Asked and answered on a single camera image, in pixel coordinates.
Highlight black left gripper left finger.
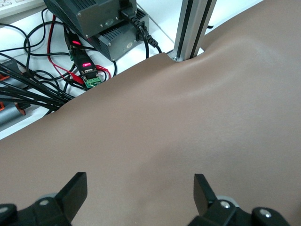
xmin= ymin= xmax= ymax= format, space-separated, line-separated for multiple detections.
xmin=0 ymin=171 xmax=87 ymax=226

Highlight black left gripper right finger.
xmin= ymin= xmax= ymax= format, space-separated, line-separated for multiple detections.
xmin=188 ymin=173 xmax=290 ymax=226

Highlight brown table mat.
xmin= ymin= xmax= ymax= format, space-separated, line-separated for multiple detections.
xmin=0 ymin=0 xmax=301 ymax=226

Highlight grey cylinder with orange band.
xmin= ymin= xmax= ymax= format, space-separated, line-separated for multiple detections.
xmin=0 ymin=102 xmax=27 ymax=127

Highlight green terminal block connector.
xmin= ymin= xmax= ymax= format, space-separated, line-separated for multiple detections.
xmin=81 ymin=75 xmax=103 ymax=90

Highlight black serial adapter red light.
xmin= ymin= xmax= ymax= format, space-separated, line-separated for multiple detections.
xmin=74 ymin=50 xmax=99 ymax=80

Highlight black flat device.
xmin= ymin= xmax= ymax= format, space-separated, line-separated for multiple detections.
xmin=0 ymin=59 xmax=22 ymax=73

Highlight black usb adapter red light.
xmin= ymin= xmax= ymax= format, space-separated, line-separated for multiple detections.
xmin=63 ymin=29 xmax=82 ymax=52

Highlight dark grey power supply box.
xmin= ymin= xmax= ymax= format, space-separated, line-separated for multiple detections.
xmin=43 ymin=0 xmax=137 ymax=38
xmin=88 ymin=9 xmax=151 ymax=62

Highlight beige keyboard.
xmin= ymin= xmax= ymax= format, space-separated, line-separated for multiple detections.
xmin=0 ymin=0 xmax=45 ymax=20

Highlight black cable bundle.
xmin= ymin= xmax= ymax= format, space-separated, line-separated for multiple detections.
xmin=0 ymin=53 xmax=71 ymax=113

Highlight red wire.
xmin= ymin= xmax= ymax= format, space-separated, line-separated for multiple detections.
xmin=47 ymin=14 xmax=111 ymax=82

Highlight thin black cable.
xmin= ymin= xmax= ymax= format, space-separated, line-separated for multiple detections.
xmin=0 ymin=8 xmax=71 ymax=92

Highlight black power cord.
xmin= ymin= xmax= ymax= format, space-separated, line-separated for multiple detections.
xmin=135 ymin=22 xmax=163 ymax=54
xmin=119 ymin=0 xmax=151 ymax=59

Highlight aluminium camera post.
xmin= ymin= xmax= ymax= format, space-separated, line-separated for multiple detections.
xmin=173 ymin=0 xmax=218 ymax=62

